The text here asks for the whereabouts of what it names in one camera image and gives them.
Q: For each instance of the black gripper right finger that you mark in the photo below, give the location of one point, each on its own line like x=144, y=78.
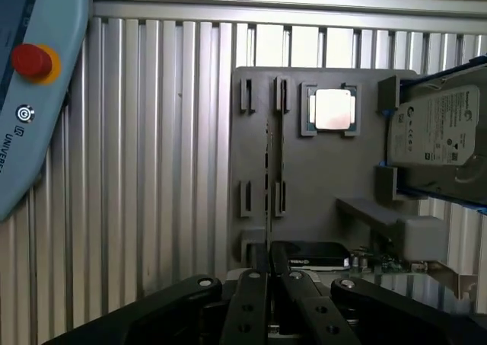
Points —
x=319, y=314

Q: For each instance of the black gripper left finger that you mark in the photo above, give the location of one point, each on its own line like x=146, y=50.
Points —
x=249, y=310

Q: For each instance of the black graphics card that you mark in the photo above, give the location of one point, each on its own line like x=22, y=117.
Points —
x=316, y=255

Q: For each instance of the grey plastic parts rack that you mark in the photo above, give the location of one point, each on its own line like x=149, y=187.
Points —
x=323, y=170

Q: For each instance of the blue disk tray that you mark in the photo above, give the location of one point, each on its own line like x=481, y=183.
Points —
x=456, y=200

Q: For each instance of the silver CPU chip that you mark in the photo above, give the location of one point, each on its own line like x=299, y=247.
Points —
x=333, y=109

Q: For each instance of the silver hard disk drive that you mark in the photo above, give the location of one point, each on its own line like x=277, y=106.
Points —
x=433, y=128

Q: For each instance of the light blue teach pendant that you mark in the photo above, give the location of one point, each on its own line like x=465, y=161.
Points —
x=38, y=131

